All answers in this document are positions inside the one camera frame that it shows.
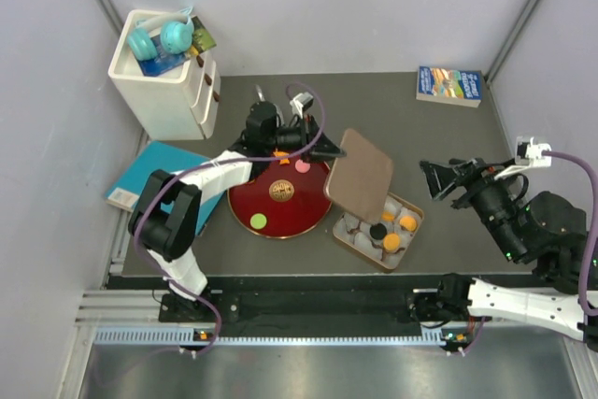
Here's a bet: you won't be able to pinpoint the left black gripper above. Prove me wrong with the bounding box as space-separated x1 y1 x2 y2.
263 114 345 164

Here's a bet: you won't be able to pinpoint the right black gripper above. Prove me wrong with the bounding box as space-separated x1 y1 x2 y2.
418 157 524 264

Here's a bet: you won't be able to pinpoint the beige tin lid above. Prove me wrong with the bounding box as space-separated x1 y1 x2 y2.
323 128 394 224

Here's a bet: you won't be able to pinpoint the orange round cookie top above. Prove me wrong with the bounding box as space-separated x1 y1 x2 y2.
399 216 419 233

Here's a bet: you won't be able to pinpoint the orange round cookie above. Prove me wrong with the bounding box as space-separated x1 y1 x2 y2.
382 233 401 253
399 216 419 233
381 211 396 222

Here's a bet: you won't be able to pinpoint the black round cookie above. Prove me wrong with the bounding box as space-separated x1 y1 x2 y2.
369 223 388 240

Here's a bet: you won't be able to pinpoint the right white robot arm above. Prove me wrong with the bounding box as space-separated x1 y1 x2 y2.
419 158 597 350

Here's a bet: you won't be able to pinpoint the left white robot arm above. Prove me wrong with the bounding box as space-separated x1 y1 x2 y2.
128 93 346 321

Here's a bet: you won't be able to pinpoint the pink paper cookie cup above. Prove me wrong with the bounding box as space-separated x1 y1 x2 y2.
294 160 311 174

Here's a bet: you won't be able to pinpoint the orange fish shaped cookie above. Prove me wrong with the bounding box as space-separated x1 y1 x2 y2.
273 150 291 165

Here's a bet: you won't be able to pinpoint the round red lacquer plate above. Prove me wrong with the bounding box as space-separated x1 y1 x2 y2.
227 157 332 239

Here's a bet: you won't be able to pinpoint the tin box with paper cups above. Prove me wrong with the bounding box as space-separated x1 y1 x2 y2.
333 193 424 273

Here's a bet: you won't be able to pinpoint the colourful paperback book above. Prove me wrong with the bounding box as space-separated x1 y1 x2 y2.
416 66 482 108

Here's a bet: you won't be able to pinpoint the green round cookie bottom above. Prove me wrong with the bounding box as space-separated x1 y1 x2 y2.
249 213 267 230

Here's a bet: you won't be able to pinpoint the white drawer cabinet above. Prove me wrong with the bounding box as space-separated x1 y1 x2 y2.
108 9 221 140

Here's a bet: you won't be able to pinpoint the green picture card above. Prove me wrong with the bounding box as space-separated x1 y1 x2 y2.
188 16 217 56

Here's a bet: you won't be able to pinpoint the blue notebook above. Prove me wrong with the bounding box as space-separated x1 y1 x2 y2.
105 142 209 212

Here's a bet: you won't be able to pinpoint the blue book on cabinet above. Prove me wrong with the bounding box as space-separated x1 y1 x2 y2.
137 46 189 77

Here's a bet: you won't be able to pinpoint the teal headphones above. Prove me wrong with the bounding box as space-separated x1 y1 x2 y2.
126 7 194 61

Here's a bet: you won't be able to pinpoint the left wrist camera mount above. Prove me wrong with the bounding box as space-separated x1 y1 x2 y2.
290 92 314 118

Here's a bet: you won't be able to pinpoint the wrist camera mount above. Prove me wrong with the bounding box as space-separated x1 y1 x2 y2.
290 92 314 118
494 136 552 180

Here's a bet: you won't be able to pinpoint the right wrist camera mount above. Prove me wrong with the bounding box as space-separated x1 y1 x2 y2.
494 136 552 180

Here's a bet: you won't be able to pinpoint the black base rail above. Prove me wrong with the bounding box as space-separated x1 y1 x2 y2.
158 277 487 325

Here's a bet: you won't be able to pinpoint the grey slotted cable duct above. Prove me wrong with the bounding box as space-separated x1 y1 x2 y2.
93 326 466 347

